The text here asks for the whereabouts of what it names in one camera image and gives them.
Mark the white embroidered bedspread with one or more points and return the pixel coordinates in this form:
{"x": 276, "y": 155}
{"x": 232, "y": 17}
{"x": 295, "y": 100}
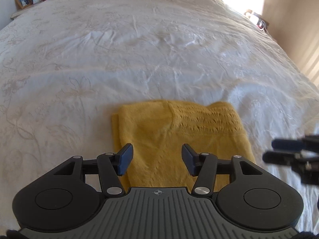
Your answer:
{"x": 68, "y": 65}

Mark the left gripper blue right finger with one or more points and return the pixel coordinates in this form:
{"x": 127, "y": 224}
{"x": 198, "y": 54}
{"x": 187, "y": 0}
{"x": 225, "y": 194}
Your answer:
{"x": 203, "y": 166}

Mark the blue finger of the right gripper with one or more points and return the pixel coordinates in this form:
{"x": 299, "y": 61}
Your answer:
{"x": 279, "y": 158}
{"x": 287, "y": 145}

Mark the wooden picture frame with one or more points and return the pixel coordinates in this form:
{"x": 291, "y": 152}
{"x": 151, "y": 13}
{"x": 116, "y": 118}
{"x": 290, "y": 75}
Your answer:
{"x": 22, "y": 4}

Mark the left white nightstand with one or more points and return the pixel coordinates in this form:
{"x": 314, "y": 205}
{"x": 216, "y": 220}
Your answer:
{"x": 18, "y": 13}

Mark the right nightstand with clutter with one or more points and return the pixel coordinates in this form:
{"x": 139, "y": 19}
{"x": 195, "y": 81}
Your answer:
{"x": 256, "y": 19}

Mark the yellow knit sweater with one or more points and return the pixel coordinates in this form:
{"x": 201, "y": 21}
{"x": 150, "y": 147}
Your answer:
{"x": 158, "y": 129}

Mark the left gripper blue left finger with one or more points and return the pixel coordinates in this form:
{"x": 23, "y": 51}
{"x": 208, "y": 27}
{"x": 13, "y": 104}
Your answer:
{"x": 111, "y": 166}

